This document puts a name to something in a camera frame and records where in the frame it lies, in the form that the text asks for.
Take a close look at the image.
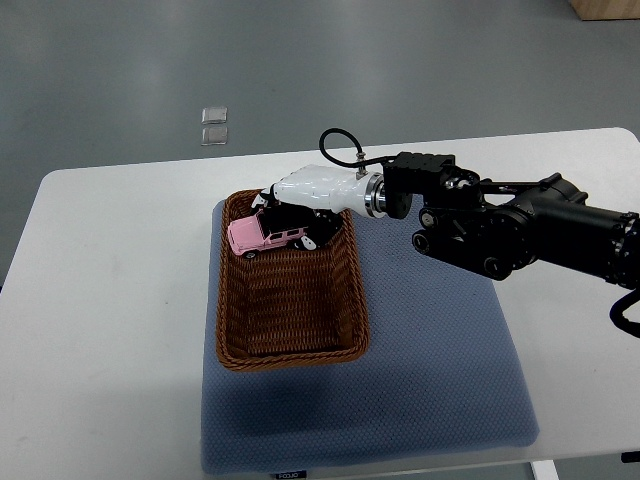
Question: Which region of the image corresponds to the floor plate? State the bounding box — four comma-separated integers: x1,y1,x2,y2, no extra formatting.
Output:
201,126,228,146
201,106,228,125

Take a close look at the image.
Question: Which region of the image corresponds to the upper floor plate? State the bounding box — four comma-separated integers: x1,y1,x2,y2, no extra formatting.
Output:
201,106,228,125

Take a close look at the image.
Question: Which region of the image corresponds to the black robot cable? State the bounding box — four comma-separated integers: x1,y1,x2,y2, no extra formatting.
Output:
318,128,396,177

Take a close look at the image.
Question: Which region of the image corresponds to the wooden box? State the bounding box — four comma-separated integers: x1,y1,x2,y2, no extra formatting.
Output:
569,0,640,21

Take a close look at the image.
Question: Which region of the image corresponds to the brown wicker basket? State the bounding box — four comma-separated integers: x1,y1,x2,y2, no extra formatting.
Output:
212,212,370,372

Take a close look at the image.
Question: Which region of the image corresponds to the pink toy car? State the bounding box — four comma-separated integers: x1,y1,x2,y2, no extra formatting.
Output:
227,204,317,258

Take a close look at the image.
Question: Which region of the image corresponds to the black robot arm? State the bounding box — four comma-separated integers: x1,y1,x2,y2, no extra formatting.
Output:
377,152,639,290

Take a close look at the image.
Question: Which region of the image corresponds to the white table leg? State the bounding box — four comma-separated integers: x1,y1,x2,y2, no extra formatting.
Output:
530,460,559,480

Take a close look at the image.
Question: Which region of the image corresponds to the lower floor plate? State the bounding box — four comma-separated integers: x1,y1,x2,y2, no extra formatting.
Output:
201,126,228,146

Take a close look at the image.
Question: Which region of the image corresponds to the blue grey mat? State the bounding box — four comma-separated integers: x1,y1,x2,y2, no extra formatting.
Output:
201,191,539,475

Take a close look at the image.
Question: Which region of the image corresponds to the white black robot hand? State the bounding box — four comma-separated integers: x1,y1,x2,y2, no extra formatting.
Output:
251,165,386,251

